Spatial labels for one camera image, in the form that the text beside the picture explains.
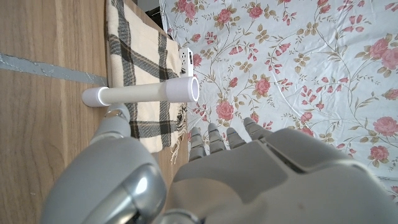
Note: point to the grey tape strip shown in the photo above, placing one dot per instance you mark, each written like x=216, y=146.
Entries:
x=46, y=69

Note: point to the white power strip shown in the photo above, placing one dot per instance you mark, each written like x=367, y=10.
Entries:
x=186, y=62

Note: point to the beige plaid fringed cloth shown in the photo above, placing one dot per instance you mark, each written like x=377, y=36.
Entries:
x=146, y=56

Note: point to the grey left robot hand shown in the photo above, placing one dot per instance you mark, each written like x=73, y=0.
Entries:
x=248, y=186

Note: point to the floral rose backdrop cloth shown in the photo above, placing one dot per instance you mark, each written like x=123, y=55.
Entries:
x=311, y=62

